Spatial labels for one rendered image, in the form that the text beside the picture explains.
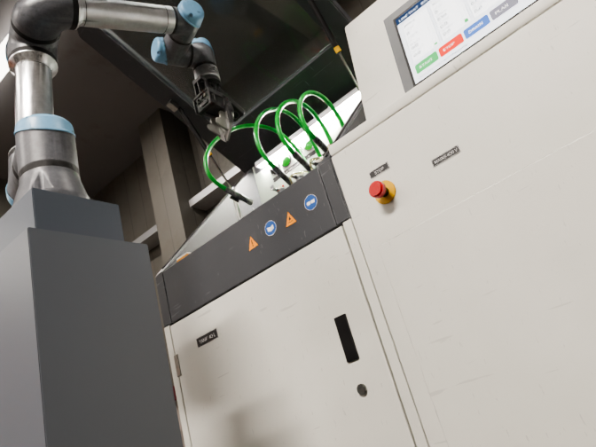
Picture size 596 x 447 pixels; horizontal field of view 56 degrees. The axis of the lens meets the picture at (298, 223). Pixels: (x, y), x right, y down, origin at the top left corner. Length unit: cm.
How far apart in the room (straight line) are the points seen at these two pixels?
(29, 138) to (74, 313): 42
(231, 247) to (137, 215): 392
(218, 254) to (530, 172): 83
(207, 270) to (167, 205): 304
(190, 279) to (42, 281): 68
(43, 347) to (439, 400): 70
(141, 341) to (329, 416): 45
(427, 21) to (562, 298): 91
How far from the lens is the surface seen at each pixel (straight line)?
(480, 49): 120
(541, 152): 109
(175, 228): 444
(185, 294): 162
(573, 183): 106
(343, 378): 124
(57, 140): 125
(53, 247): 103
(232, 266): 148
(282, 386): 136
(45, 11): 155
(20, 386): 99
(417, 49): 163
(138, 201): 539
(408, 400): 117
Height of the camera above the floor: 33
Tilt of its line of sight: 23 degrees up
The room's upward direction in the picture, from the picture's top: 17 degrees counter-clockwise
